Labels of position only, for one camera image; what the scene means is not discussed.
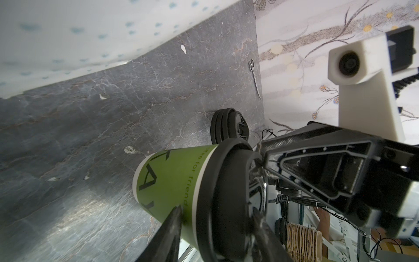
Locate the small metal scissors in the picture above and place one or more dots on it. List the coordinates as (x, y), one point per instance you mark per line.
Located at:
(251, 65)

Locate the person in white shirt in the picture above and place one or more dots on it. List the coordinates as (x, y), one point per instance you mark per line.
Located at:
(332, 232)

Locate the woven rope spool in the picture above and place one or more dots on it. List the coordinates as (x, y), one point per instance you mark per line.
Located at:
(304, 244)

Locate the green paper coffee cup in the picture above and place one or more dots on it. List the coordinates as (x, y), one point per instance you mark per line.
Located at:
(171, 178)

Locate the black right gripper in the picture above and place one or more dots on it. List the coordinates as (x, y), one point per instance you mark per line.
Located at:
(389, 196)

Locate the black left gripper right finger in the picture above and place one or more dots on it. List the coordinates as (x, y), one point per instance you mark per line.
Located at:
(266, 247)

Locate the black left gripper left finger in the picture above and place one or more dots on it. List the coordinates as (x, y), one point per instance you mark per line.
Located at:
(164, 247)

